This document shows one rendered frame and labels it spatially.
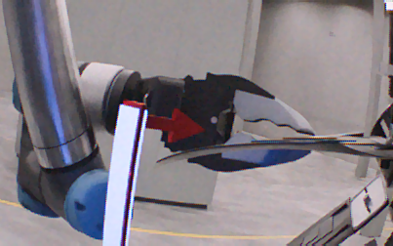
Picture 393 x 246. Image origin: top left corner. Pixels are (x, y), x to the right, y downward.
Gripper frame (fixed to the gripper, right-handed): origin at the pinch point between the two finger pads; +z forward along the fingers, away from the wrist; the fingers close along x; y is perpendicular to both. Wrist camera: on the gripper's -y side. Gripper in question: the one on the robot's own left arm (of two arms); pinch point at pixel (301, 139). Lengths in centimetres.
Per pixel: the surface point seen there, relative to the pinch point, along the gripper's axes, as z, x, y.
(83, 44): -269, -77, 529
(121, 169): -9.2, 5.9, -24.0
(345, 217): 7.9, 7.8, 13.2
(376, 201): 12.2, 5.2, 11.0
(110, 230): -9.6, 10.9, -23.2
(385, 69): 9.6, -9.8, 0.0
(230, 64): -151, -93, 636
